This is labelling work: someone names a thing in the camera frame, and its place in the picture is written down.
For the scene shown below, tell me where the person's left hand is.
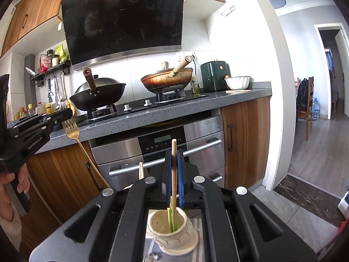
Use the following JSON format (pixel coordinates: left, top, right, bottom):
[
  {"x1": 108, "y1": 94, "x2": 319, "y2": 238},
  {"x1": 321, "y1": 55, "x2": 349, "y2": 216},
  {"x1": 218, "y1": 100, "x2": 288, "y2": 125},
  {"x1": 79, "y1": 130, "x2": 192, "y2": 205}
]
[{"x1": 0, "y1": 166, "x2": 31, "y2": 197}]

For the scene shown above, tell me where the black range hood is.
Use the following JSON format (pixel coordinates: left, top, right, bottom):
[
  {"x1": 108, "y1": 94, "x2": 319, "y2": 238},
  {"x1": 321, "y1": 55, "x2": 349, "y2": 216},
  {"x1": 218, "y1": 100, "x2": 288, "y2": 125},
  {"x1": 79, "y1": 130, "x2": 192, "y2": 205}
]
[{"x1": 60, "y1": 0, "x2": 184, "y2": 71}]

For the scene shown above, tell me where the cream floral ceramic utensil holder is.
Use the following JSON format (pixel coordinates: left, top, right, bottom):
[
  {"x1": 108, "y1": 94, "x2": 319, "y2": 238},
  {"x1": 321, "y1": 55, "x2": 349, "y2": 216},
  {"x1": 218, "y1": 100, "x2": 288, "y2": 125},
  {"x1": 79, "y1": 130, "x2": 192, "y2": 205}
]
[{"x1": 144, "y1": 206, "x2": 199, "y2": 255}]

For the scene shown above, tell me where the green air fryer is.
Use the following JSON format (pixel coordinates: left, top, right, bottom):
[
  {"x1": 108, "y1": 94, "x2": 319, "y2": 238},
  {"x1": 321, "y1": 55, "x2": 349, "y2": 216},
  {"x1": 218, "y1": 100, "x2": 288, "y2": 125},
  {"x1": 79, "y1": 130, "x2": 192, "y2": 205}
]
[{"x1": 200, "y1": 61, "x2": 232, "y2": 93}]

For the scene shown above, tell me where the wide wooden cabinet door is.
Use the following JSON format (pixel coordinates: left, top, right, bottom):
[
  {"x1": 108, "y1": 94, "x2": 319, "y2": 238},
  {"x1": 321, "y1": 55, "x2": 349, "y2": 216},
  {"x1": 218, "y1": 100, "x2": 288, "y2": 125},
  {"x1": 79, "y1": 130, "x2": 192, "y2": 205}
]
[{"x1": 19, "y1": 142, "x2": 109, "y2": 252}]

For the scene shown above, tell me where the gold fork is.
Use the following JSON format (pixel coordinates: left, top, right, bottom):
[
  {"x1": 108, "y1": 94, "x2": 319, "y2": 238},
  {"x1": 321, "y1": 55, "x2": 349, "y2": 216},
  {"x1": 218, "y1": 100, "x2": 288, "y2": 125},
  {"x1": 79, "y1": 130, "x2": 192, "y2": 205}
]
[{"x1": 62, "y1": 117, "x2": 111, "y2": 189}]

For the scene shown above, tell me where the steel ladle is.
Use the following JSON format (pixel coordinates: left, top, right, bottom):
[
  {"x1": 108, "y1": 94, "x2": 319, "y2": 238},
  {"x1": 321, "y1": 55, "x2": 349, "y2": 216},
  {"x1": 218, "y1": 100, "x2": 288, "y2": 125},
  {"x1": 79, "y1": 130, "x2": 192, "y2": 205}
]
[{"x1": 60, "y1": 72, "x2": 68, "y2": 103}]

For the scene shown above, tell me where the white wall outlet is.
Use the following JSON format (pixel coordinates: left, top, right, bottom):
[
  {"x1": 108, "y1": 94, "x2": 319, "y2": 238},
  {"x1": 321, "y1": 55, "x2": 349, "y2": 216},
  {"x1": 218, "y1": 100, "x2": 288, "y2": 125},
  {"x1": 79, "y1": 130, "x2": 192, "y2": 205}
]
[{"x1": 176, "y1": 51, "x2": 195, "y2": 62}]

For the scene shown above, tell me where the narrow wooden cabinet door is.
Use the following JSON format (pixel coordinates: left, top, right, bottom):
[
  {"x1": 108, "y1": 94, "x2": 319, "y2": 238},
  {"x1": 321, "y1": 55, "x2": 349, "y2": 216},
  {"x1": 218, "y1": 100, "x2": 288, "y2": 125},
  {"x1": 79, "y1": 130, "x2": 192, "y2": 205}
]
[{"x1": 220, "y1": 97, "x2": 270, "y2": 190}]

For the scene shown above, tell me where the grey stone countertop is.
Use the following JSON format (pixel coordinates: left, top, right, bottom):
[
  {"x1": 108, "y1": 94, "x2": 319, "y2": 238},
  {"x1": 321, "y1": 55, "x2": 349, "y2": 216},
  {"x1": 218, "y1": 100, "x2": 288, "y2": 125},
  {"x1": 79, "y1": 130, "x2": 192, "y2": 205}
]
[{"x1": 5, "y1": 81, "x2": 272, "y2": 153}]

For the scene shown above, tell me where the stainless steel built-in oven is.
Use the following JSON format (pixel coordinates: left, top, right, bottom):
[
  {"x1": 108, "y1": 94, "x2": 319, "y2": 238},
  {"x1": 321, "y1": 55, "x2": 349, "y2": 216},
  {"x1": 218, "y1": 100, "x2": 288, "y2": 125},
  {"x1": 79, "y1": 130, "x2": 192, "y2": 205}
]
[{"x1": 90, "y1": 115, "x2": 226, "y2": 191}]

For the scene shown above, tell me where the white room door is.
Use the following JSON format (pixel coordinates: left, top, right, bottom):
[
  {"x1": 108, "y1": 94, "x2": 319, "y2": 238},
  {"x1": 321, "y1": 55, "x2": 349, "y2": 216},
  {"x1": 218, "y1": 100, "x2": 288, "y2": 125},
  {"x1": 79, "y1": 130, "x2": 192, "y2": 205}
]
[{"x1": 334, "y1": 30, "x2": 349, "y2": 121}]

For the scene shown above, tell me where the black backpack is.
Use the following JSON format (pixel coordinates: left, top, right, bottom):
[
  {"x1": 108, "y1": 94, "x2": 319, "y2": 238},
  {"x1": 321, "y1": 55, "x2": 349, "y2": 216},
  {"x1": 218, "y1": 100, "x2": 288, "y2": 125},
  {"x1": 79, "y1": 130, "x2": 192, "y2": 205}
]
[{"x1": 297, "y1": 78, "x2": 308, "y2": 115}]

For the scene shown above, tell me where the wooden chair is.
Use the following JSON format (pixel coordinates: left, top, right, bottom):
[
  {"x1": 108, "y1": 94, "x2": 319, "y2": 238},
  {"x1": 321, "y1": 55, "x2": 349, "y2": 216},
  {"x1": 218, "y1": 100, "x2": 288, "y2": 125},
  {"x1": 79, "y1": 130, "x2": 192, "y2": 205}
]
[{"x1": 294, "y1": 76, "x2": 314, "y2": 141}]

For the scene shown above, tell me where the green snack bag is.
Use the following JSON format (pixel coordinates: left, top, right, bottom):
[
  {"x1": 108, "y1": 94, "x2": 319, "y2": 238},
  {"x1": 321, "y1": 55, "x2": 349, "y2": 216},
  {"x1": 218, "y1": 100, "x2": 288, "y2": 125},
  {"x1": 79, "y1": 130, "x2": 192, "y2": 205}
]
[{"x1": 55, "y1": 44, "x2": 69, "y2": 63}]

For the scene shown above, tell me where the clear water jug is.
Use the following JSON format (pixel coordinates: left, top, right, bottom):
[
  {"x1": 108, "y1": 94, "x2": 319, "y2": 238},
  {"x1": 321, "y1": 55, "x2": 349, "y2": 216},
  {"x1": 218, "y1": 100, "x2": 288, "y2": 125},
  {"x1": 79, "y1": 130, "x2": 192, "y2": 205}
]
[{"x1": 311, "y1": 97, "x2": 321, "y2": 121}]

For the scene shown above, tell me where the black wall shelf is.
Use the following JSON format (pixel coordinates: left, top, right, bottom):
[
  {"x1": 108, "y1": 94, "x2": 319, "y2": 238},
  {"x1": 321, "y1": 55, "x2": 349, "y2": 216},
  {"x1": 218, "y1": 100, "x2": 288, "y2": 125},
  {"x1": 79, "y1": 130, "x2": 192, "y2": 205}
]
[{"x1": 31, "y1": 61, "x2": 72, "y2": 82}]

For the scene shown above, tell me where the brown frying pan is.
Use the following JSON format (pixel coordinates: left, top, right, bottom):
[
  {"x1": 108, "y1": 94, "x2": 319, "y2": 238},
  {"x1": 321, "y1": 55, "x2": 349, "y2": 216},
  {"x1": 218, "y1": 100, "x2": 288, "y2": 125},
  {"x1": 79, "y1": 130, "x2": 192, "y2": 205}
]
[{"x1": 140, "y1": 55, "x2": 195, "y2": 93}]

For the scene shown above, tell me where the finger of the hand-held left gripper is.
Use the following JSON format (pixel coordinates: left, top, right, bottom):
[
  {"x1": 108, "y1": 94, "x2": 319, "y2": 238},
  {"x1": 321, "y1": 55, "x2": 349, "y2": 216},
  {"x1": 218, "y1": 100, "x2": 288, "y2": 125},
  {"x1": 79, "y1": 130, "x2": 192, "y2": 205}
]
[
  {"x1": 14, "y1": 109, "x2": 74, "y2": 131},
  {"x1": 12, "y1": 119, "x2": 66, "y2": 142}
]

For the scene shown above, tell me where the person's left forearm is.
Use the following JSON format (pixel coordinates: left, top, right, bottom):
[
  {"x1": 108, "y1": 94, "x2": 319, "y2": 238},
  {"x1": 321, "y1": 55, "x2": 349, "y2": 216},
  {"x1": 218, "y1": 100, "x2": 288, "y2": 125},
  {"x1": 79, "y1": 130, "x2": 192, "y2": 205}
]
[{"x1": 0, "y1": 194, "x2": 23, "y2": 254}]

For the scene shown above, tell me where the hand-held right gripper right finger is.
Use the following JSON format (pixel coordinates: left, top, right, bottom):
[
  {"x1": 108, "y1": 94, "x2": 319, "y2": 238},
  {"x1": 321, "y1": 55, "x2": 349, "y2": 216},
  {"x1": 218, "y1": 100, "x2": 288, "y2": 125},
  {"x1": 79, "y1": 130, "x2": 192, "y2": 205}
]
[{"x1": 177, "y1": 149, "x2": 318, "y2": 262}]

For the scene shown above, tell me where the black gas stove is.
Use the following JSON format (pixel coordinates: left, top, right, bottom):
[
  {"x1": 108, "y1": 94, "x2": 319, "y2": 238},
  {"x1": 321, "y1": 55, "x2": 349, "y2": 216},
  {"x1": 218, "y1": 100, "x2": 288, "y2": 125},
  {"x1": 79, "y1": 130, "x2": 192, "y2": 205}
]
[{"x1": 87, "y1": 91, "x2": 210, "y2": 121}]

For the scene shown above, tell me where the black wok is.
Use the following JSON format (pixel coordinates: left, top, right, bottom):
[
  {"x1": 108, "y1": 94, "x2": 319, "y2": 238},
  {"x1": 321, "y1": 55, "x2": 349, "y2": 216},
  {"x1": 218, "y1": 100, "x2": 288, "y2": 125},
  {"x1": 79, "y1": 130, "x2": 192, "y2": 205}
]
[{"x1": 69, "y1": 68, "x2": 127, "y2": 111}]

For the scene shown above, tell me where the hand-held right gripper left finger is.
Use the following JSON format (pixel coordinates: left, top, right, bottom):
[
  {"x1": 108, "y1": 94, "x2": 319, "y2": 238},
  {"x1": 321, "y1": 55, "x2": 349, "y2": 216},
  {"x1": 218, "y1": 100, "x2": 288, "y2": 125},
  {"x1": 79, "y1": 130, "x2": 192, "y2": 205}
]
[{"x1": 29, "y1": 149, "x2": 175, "y2": 262}]

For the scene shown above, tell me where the white fluted bowl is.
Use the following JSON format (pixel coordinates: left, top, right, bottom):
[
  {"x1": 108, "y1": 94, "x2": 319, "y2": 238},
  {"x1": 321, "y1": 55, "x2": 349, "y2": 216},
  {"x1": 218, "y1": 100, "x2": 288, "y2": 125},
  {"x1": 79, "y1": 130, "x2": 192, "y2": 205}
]
[{"x1": 224, "y1": 76, "x2": 251, "y2": 90}]

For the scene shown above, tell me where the wooden chopstick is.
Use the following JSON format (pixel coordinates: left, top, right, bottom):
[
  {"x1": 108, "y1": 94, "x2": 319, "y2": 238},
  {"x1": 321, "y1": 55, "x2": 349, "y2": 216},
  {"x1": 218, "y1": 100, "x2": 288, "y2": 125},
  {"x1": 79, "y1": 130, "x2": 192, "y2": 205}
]
[{"x1": 169, "y1": 139, "x2": 178, "y2": 210}]

